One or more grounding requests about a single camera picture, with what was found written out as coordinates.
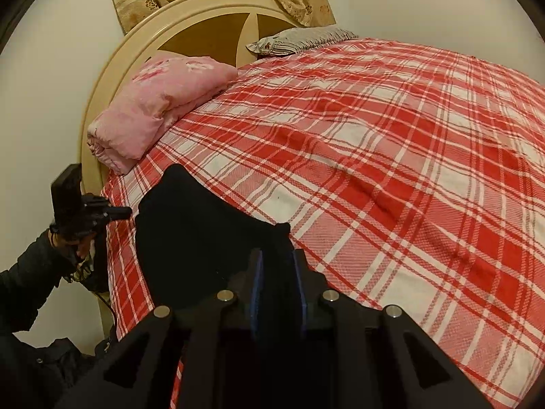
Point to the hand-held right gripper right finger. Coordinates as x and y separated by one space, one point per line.
300 294

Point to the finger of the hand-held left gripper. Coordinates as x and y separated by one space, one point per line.
121 212

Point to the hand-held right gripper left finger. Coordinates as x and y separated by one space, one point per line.
256 294

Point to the black pants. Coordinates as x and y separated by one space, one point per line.
191 243

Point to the person's left forearm black sleeve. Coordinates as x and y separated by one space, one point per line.
30 277

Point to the person's left hand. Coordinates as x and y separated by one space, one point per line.
78 249

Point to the pink folded pillow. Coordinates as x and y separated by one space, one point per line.
153 106

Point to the red plaid bed blanket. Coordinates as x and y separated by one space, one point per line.
383 157

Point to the person's dark clothing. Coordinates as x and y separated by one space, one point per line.
42 370

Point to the cream round wooden headboard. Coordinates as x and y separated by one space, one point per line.
204 38

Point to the striped grey pillow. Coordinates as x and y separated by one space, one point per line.
298 39

